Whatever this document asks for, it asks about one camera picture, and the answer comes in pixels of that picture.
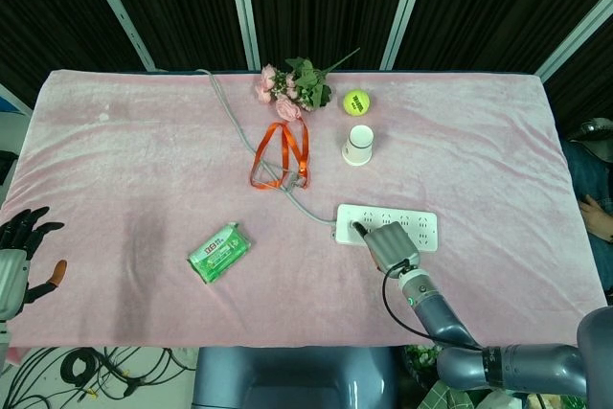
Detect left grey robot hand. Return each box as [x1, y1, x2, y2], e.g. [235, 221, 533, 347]
[0, 206, 69, 323]

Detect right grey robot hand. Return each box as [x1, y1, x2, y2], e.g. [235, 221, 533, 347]
[351, 219, 423, 281]

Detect white power strip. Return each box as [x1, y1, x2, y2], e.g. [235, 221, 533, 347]
[331, 203, 440, 253]

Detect white paper cup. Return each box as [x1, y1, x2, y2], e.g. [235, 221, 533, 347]
[340, 125, 375, 169]

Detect green floral bag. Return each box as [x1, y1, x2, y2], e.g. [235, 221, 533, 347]
[401, 344, 485, 409]

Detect yellow tennis ball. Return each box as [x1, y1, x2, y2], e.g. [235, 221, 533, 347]
[342, 88, 374, 118]

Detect pink plush tablecloth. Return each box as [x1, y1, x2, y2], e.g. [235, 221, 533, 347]
[0, 68, 612, 357]

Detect grey-blue robot torso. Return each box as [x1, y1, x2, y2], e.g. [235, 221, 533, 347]
[191, 346, 398, 409]

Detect green wet wipes pack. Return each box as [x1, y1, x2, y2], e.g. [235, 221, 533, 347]
[186, 220, 253, 286]

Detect pink artificial flower bouquet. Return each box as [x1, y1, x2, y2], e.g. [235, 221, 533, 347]
[254, 47, 361, 122]

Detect person in blue jeans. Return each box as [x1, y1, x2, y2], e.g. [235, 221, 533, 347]
[559, 116, 613, 298]

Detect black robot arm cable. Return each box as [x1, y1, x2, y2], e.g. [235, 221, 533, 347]
[381, 259, 482, 351]

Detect black floor cables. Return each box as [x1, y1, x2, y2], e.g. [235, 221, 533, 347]
[0, 345, 198, 409]

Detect orange lanyard with badge holder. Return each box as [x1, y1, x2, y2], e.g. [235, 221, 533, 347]
[248, 120, 311, 192]

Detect grey power cable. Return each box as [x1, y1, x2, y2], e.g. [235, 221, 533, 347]
[193, 68, 338, 227]

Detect white partition post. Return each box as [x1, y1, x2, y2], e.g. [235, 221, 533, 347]
[224, 0, 262, 71]
[535, 0, 613, 82]
[78, 0, 157, 71]
[379, 0, 435, 71]

